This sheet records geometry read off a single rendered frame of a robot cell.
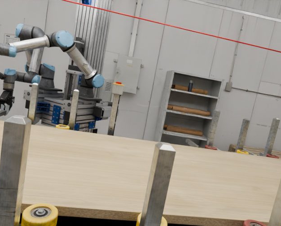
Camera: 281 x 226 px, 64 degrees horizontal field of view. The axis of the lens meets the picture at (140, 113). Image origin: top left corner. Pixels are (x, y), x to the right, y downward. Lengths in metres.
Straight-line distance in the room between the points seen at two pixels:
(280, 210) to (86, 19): 2.18
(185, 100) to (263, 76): 1.56
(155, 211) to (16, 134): 0.30
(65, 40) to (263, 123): 4.11
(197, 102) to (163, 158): 3.93
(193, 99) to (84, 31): 2.58
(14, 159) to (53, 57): 3.88
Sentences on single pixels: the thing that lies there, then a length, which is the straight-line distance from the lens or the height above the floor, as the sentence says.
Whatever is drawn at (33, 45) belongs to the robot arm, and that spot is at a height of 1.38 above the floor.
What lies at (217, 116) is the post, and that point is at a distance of 1.73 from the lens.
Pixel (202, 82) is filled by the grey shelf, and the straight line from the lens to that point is 4.37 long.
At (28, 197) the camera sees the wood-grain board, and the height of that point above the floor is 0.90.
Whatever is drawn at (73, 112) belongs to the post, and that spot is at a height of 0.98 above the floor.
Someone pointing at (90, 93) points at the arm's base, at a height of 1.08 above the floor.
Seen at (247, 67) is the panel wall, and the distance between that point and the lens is 4.74.
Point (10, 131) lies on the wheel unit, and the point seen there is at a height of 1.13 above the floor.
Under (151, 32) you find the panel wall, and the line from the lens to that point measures 4.23.
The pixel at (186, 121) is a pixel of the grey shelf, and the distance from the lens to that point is 4.35.
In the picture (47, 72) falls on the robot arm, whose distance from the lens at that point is 2.41.
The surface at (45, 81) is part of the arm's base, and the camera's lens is 2.41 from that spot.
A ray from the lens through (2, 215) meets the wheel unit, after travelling 0.52.
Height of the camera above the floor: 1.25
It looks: 7 degrees down
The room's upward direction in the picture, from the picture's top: 11 degrees clockwise
